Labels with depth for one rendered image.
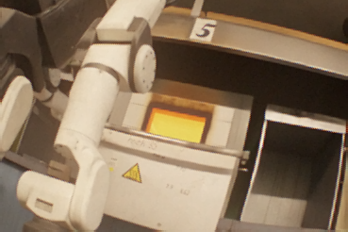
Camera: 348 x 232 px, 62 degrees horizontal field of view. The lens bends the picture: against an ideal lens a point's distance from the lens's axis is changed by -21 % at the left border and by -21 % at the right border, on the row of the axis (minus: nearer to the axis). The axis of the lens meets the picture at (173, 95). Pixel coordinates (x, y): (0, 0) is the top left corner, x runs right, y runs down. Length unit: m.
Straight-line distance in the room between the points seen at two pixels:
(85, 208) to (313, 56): 1.25
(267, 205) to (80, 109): 1.77
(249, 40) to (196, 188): 0.65
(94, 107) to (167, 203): 0.94
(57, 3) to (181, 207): 0.98
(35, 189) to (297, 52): 1.25
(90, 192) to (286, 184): 1.84
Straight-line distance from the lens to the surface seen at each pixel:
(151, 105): 1.66
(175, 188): 1.39
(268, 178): 2.17
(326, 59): 1.50
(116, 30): 0.56
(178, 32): 1.49
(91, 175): 0.43
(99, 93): 0.49
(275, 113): 1.62
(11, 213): 1.91
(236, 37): 1.48
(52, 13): 0.63
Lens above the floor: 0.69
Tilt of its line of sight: 25 degrees up
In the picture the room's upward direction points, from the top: 17 degrees clockwise
